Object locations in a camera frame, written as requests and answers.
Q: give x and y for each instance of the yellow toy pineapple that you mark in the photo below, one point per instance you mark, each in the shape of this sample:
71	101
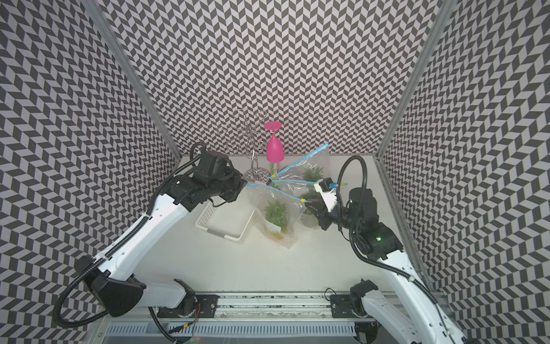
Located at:
276	219

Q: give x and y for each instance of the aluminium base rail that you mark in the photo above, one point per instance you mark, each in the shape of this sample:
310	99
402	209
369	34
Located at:
268	306

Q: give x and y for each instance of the zip-top bag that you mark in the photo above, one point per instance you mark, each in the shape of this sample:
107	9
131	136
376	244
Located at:
318	197
310	168
261	194

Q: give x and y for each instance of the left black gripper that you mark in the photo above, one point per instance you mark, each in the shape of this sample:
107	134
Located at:
239	182

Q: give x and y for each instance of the pink plastic wine glass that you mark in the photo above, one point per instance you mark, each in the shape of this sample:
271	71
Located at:
274	148

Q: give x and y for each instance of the chrome wire cup stand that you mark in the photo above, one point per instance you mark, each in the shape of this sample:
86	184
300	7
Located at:
244	135

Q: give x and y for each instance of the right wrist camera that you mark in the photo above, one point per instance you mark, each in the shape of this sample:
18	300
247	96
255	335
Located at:
328	191

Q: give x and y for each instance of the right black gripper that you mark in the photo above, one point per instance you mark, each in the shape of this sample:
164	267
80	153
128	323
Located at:
322	216

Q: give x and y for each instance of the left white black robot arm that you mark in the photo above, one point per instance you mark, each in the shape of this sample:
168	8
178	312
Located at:
110	275

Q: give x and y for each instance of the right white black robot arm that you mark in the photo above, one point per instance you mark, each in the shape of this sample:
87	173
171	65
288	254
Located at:
423	320

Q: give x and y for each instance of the white perforated plastic basket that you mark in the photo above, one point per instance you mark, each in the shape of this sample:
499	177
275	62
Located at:
231	221

